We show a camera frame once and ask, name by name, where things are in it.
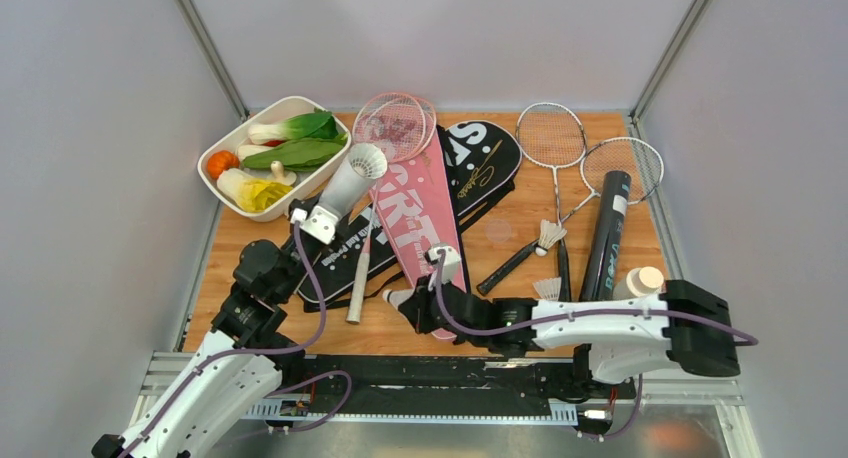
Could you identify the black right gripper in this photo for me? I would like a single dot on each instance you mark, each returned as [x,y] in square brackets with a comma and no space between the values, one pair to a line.
[416,309]

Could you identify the white shuttlecock front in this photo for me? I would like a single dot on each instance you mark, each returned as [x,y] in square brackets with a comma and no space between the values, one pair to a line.
[396,298]

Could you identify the white shuttlecock tube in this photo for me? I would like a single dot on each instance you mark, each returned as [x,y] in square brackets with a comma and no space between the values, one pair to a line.
[344,190]

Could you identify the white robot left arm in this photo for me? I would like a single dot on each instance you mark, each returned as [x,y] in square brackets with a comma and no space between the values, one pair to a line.
[243,357]

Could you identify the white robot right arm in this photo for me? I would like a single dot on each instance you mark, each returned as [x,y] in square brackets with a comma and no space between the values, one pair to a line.
[681,327]

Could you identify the pink badminton racket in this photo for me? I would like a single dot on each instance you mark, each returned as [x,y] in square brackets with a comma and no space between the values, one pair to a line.
[360,279]
[430,114]

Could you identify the clear round tube lid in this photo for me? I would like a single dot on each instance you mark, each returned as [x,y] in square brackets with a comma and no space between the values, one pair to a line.
[498,231]

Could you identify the pink racket cover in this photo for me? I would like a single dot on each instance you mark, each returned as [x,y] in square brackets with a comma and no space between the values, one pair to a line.
[415,210]

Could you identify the black racket cover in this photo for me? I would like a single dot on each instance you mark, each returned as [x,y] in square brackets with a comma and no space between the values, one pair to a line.
[482,160]

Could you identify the beige mushroom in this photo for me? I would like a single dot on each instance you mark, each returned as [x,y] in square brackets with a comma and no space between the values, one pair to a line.
[281,174]

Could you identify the green leafy vegetable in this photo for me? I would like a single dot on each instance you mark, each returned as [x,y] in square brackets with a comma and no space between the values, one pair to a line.
[304,154]

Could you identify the black shuttlecock tube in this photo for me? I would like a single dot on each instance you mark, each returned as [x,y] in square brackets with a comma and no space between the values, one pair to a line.
[599,278]

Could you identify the yellow napa cabbage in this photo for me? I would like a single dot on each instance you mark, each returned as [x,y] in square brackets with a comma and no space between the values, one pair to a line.
[249,193]

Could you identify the white rectangular tray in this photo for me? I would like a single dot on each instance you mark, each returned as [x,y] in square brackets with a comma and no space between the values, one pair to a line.
[307,182]

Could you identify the green bok choy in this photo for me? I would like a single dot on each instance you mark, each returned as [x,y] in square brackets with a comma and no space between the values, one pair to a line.
[317,124]

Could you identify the white racket left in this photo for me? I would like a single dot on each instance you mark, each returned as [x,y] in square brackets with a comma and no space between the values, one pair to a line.
[551,136]

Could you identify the white racket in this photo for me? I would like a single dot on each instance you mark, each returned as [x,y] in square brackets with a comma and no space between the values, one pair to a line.
[636,157]
[551,136]

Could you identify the white tube cap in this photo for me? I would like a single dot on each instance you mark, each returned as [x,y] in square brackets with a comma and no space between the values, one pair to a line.
[639,282]

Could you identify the white racket right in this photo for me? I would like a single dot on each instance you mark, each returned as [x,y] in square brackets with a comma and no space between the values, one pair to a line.
[636,157]

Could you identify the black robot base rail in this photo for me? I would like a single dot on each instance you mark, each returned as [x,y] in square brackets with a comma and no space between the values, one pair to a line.
[446,385]

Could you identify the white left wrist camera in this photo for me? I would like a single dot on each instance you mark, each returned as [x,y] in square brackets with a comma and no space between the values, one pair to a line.
[319,223]

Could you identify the white shuttlecock on handle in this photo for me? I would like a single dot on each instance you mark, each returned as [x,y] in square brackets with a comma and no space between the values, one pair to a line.
[550,233]

